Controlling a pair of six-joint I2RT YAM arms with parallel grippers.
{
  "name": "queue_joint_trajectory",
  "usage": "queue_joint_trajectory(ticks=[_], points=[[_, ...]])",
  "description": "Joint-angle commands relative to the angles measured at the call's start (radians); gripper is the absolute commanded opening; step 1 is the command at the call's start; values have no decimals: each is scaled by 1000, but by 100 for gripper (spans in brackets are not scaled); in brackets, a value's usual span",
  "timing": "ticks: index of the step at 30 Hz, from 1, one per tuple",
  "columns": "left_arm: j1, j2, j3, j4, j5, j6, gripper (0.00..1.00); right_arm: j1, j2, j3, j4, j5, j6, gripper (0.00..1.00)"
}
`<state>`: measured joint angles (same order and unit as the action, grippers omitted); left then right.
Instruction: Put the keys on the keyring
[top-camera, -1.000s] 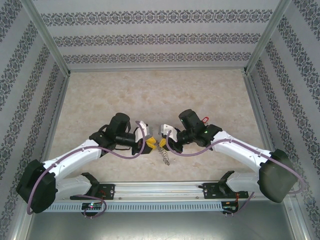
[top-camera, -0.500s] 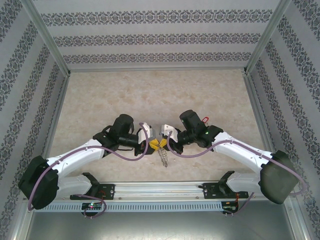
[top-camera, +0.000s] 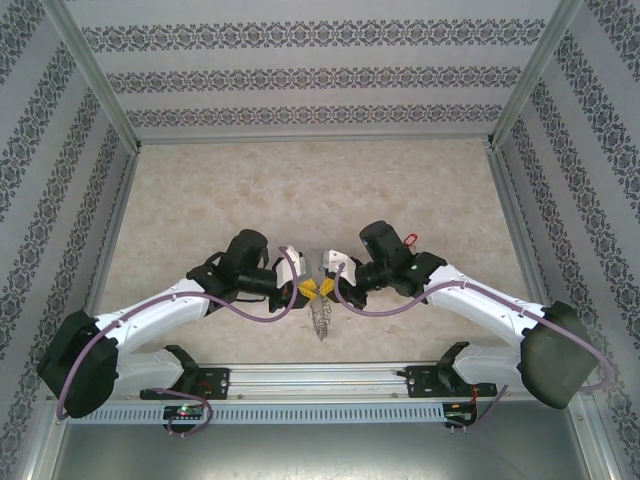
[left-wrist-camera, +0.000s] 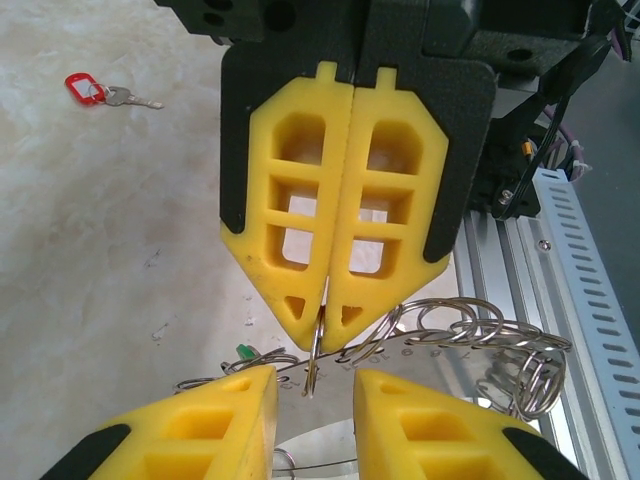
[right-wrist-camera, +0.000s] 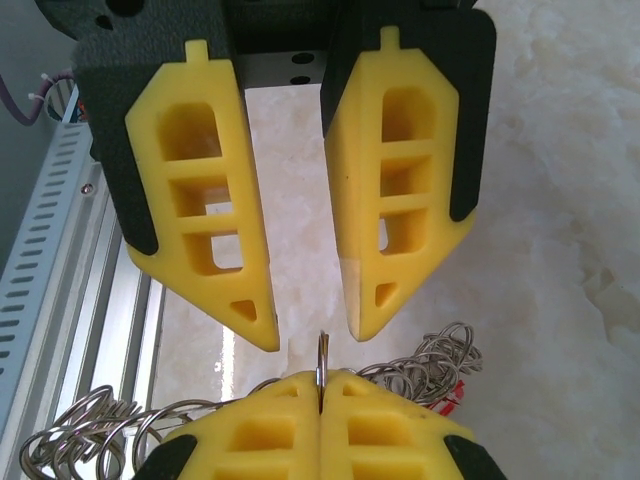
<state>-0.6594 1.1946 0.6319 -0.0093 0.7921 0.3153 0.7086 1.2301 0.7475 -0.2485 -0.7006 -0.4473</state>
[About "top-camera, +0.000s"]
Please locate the numbered metal disc with keyrings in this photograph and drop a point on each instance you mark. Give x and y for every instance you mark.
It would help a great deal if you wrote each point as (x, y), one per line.
(322, 325)

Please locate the key with red tag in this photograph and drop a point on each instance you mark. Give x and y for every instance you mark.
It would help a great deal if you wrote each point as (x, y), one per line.
(410, 240)

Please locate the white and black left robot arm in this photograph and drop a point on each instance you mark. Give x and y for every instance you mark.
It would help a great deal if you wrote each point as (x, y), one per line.
(150, 315)

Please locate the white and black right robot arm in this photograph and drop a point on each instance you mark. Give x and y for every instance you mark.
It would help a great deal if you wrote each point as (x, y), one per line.
(480, 300)

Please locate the small circuit board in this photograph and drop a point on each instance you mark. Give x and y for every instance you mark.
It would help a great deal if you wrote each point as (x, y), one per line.
(457, 416)
(185, 412)

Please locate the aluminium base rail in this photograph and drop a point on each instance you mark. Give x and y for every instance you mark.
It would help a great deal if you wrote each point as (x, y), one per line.
(320, 382)

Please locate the aluminium side rail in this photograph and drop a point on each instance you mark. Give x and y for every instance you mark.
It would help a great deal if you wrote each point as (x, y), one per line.
(112, 225)
(515, 215)

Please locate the aluminium frame post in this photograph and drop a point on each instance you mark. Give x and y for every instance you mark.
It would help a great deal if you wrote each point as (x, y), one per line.
(90, 75)
(537, 70)

